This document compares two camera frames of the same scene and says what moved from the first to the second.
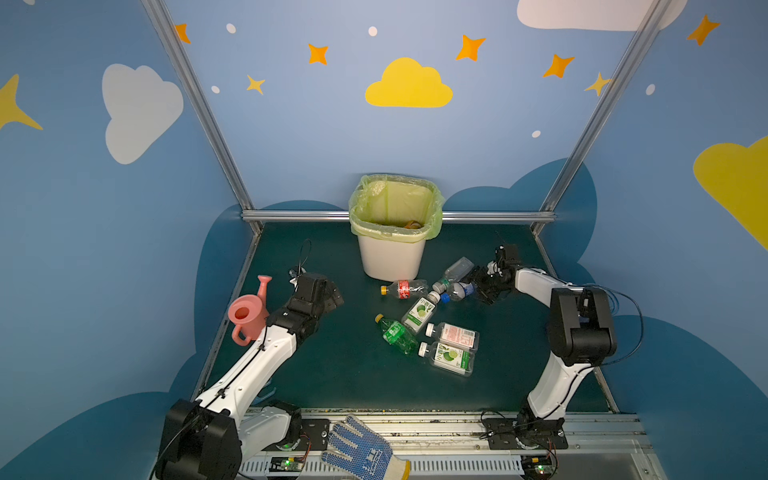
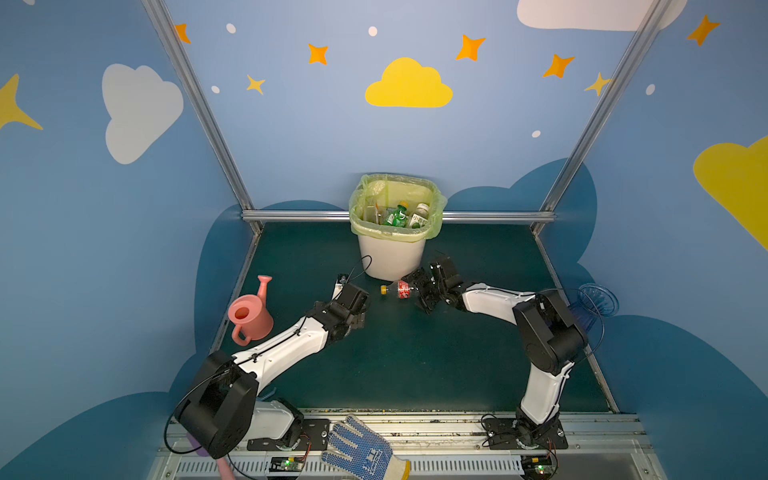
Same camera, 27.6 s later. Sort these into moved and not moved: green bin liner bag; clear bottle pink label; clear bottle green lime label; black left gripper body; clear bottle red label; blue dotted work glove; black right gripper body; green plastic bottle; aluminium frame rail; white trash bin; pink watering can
Moved: clear bottle green lime label; green plastic bottle; clear bottle pink label; black right gripper body; black left gripper body
Not moved: white trash bin; clear bottle red label; green bin liner bag; pink watering can; blue dotted work glove; aluminium frame rail
